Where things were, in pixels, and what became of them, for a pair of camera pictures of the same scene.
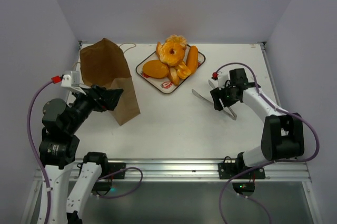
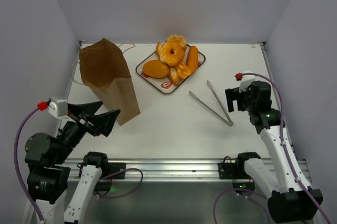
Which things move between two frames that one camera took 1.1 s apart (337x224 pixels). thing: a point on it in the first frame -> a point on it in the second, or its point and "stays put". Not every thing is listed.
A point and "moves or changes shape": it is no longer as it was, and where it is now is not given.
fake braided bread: (182, 71) stays put
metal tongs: (227, 111) moves or changes shape
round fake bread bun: (180, 39) stays put
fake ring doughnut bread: (170, 53) stays put
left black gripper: (101, 98) -> (102, 123)
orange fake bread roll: (192, 59) stays put
